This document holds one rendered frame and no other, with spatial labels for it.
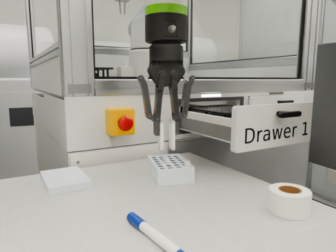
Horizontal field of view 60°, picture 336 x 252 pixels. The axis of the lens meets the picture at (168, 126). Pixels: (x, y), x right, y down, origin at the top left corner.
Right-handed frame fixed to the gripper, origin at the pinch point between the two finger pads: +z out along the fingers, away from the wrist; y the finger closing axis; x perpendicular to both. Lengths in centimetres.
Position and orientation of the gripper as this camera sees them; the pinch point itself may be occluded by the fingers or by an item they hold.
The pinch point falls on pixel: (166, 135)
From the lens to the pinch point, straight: 67.2
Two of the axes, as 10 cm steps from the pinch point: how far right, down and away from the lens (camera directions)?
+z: 0.0, 9.9, 1.6
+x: -2.5, -1.5, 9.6
